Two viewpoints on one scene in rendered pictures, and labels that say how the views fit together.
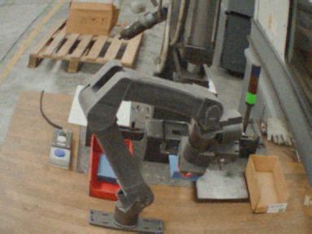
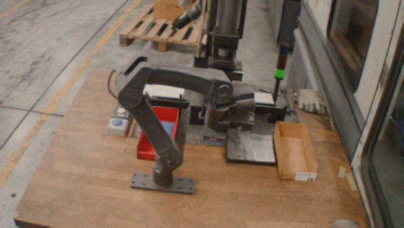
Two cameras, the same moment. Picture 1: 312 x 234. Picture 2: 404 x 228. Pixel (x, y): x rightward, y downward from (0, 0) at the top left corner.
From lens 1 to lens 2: 22 cm
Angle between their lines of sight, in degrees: 8
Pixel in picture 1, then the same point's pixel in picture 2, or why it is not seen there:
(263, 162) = (291, 129)
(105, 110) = (132, 91)
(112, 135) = (142, 110)
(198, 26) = (225, 16)
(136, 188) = (166, 152)
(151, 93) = (169, 77)
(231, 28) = (288, 11)
